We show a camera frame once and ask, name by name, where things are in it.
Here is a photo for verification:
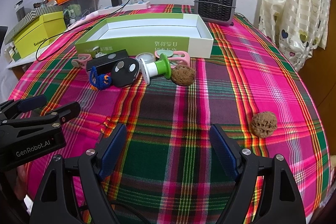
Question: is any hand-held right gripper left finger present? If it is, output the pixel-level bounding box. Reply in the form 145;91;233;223
29;123;128;224

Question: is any pink green plaid blanket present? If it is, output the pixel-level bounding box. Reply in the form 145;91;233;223
8;4;331;224

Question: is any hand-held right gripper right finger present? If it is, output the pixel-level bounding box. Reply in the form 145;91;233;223
209;123;306;224

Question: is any white ball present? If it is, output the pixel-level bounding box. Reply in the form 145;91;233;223
135;52;156;67

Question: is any grey white oval object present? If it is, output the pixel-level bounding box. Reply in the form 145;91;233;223
111;58;140;87

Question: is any green and white cardboard box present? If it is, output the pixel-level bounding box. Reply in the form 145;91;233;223
75;13;214;59

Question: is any black rectangular device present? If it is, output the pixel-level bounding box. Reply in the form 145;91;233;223
86;49;129;74

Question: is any pink clip with rings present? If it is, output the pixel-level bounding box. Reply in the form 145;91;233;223
71;53;93;68

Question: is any blue crochet toy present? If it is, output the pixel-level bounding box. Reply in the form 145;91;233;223
89;67;112;90

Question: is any white blue power strip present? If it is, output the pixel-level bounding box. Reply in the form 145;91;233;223
98;1;151;14

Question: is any pink clip green pad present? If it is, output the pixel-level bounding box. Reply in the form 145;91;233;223
155;48;190;67

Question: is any dark glass jar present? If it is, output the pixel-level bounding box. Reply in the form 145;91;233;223
14;1;25;22

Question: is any cream heart print curtain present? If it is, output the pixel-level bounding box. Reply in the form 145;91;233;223
259;0;331;72

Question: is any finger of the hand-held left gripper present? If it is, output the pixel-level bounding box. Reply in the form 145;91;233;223
0;101;81;136
0;95;47;122

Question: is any pink white tube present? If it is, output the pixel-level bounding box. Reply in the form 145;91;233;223
67;10;100;29

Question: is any grey desktop heater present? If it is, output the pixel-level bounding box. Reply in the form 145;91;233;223
194;0;237;26

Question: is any brown walnut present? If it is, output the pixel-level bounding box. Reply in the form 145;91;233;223
171;65;196;86
249;112;278;139

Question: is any yellow-green box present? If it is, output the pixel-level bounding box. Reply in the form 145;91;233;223
13;11;67;59

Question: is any white side table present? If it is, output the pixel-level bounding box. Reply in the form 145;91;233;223
5;40;36;70

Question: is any grey chevron box lid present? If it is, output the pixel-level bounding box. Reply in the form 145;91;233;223
4;6;65;45

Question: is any green and white spool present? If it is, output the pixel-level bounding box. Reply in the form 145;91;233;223
138;53;173;85

